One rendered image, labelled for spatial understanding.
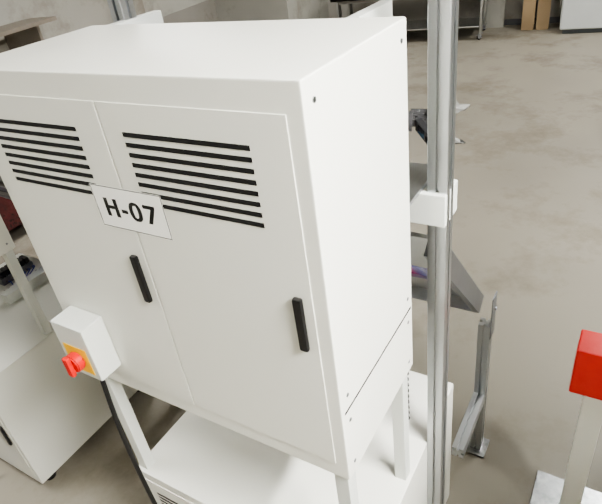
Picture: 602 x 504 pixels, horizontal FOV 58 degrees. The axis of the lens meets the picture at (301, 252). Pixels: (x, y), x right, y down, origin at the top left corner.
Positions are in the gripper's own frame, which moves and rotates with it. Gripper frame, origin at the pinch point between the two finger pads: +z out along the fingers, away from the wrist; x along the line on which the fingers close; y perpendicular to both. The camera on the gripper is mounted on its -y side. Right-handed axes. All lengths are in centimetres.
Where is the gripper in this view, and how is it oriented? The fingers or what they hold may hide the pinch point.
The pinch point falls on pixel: (468, 125)
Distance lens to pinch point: 197.1
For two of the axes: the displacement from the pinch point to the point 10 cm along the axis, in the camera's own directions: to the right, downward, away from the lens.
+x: 1.1, 6.8, 7.2
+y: 2.1, -7.3, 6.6
